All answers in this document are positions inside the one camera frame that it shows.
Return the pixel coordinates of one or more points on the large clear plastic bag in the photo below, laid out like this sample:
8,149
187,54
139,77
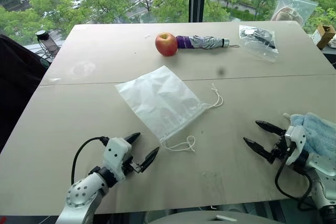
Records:
294,9

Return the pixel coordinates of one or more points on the small open cardboard box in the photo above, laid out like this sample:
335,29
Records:
324,35

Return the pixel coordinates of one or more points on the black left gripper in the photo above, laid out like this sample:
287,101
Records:
131,165

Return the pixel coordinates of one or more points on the grey robot torso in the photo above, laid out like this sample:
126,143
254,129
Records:
210,217

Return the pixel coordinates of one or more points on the red apple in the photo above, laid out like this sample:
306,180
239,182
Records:
166,44

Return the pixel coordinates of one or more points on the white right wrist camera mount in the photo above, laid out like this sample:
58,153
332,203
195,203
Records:
295,144

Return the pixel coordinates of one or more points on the light blue towel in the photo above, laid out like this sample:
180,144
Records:
319,132

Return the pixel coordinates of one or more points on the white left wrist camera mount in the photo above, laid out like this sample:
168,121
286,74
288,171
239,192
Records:
115,153

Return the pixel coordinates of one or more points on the clear zip bag black contents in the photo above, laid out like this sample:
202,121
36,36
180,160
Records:
258,40

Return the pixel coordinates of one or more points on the black lidded water bottle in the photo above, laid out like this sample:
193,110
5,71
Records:
48,43

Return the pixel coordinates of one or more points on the folded silver purple umbrella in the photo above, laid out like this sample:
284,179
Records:
202,42

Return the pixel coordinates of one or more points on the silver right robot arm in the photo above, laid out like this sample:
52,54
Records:
321,182

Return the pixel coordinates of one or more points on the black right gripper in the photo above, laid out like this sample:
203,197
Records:
279,153

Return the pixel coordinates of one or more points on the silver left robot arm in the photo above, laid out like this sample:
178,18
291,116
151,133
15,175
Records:
84,195

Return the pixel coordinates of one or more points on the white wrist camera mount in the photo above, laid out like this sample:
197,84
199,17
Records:
295,144
115,153

